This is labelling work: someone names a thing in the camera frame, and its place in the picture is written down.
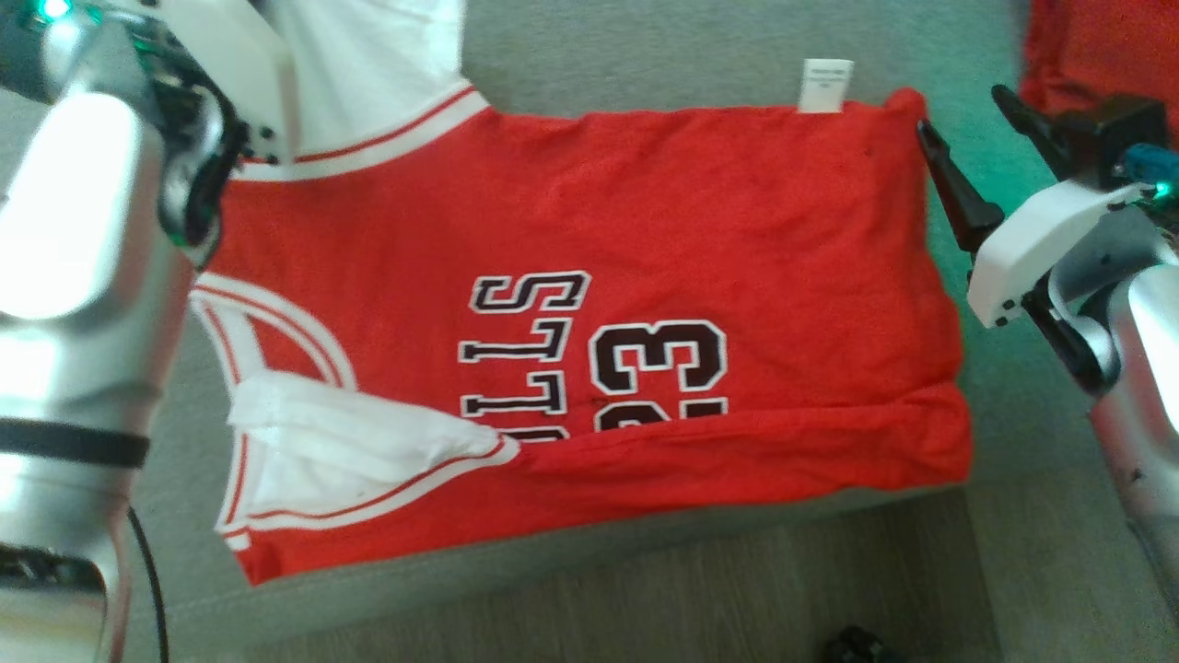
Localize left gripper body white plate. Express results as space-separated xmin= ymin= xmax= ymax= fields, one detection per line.
xmin=138 ymin=0 xmax=298 ymax=268

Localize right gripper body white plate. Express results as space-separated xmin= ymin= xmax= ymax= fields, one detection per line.
xmin=967 ymin=180 xmax=1152 ymax=392

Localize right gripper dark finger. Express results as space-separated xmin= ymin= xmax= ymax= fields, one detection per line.
xmin=915 ymin=120 xmax=1005 ymax=254
xmin=992 ymin=85 xmax=1074 ymax=180

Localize red white jersey shorts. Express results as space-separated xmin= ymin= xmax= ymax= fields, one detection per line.
xmin=1021 ymin=0 xmax=1179 ymax=148

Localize red white jersey shirt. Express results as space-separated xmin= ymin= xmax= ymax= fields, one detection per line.
xmin=189 ymin=0 xmax=975 ymax=587

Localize grey fabric sofa seat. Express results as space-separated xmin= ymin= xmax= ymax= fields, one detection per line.
xmin=120 ymin=0 xmax=1179 ymax=646

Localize small black floor object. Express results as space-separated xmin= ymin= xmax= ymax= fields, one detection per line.
xmin=823 ymin=626 xmax=899 ymax=663

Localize teal right camera connector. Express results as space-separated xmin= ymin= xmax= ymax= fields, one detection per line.
xmin=1119 ymin=143 xmax=1179 ymax=185

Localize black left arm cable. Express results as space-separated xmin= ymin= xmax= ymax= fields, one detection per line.
xmin=124 ymin=506 xmax=171 ymax=663

